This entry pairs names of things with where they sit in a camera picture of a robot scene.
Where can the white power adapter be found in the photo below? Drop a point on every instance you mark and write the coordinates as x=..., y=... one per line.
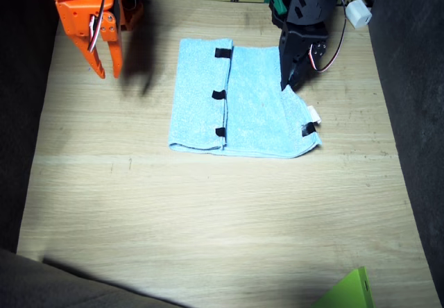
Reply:
x=359, y=14

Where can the light blue towel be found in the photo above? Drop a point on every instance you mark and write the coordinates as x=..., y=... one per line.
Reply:
x=253, y=113

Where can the lime green plastic wedge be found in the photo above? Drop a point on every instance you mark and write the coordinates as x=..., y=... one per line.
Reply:
x=350, y=290

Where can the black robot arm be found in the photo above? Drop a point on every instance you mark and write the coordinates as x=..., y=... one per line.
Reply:
x=308, y=2

